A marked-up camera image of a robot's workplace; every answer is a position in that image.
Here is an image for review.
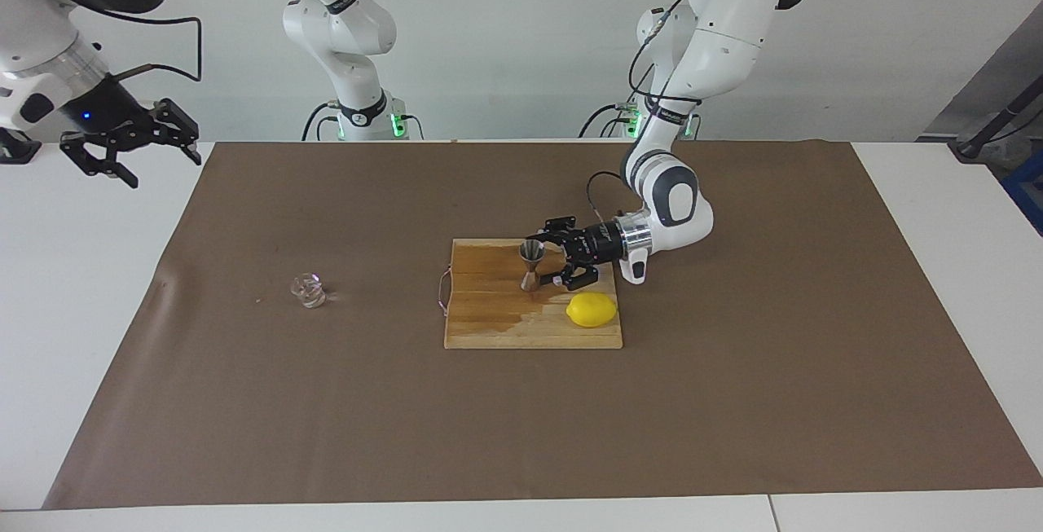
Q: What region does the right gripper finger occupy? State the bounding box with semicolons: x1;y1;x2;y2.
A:
59;131;141;190
122;98;203;167

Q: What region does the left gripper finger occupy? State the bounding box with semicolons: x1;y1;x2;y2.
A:
538;262;601;291
526;216;581;254

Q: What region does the steel jigger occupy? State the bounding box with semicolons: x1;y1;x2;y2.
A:
518;240;548;293

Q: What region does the small clear glass cup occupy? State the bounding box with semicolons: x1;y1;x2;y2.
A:
290;272;328;310

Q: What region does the yellow lemon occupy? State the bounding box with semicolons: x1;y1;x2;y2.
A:
566;291;618;329

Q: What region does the wooden cutting board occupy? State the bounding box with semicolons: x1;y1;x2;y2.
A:
438;238;624;350

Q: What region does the brown paper table mat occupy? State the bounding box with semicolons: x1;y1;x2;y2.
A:
42;139;1043;510

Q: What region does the black stand pole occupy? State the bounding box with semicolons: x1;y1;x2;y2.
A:
949;76;1043;162

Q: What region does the blue crate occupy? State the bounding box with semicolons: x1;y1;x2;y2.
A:
1001;153;1043;235

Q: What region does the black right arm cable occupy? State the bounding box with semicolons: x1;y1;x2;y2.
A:
98;13;204;86

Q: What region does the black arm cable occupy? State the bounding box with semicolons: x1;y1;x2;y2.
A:
98;13;204;86
588;0;718;223

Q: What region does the black clamp mount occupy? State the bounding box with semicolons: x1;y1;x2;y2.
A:
0;126;42;165

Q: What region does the black left base cable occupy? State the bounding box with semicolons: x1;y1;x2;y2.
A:
579;104;640;139

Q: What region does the black base cable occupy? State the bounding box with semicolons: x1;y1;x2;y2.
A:
301;102;341;142
579;104;640;139

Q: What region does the black right base cable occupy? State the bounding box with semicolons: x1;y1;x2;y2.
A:
301;102;341;142

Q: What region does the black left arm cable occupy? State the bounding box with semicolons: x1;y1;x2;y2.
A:
588;0;718;223

